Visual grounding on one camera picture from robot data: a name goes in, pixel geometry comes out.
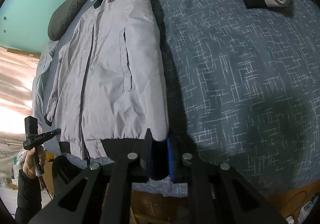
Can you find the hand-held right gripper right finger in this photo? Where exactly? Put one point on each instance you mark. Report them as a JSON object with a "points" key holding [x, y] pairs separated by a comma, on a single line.
{"points": [[170, 159]]}

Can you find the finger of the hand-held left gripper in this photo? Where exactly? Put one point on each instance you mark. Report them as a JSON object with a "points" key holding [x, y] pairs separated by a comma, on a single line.
{"points": [[50, 134]]}

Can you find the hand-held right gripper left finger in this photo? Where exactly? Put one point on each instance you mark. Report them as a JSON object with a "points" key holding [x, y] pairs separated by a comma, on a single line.
{"points": [[149, 156]]}

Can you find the grey jacket with black trim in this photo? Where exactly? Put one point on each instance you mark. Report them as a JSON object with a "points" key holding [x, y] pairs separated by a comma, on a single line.
{"points": [[112, 64]]}

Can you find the person's left forearm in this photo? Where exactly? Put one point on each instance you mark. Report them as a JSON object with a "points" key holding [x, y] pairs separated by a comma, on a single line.
{"points": [[27, 199]]}

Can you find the person's left hand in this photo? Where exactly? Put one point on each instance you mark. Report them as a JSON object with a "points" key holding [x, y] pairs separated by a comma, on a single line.
{"points": [[30, 164]]}

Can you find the clear plastic bag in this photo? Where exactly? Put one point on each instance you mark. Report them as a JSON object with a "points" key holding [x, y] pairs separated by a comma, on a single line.
{"points": [[18, 161]]}

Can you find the cardboard box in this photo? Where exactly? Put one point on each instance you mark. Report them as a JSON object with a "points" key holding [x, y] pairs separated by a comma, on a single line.
{"points": [[52, 174]]}

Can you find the pink curtain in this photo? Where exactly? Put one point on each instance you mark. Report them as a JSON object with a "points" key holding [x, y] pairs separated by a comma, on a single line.
{"points": [[15, 94]]}

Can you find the light grey blanket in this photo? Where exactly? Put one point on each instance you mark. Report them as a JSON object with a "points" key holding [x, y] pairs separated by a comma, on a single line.
{"points": [[42, 76]]}

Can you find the dark grey long pillow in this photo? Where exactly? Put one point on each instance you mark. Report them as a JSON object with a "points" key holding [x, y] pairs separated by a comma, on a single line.
{"points": [[67, 16]]}

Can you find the white bottle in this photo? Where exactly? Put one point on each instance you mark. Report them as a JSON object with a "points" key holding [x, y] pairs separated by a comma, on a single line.
{"points": [[306, 207]]}

